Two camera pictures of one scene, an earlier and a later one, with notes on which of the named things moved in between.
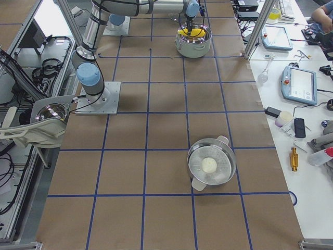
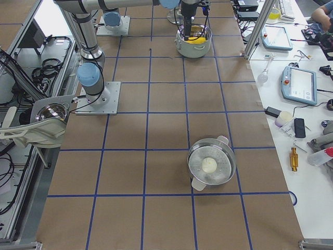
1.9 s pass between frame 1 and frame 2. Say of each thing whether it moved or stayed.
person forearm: stayed
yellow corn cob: moved
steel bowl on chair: stayed
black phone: stayed
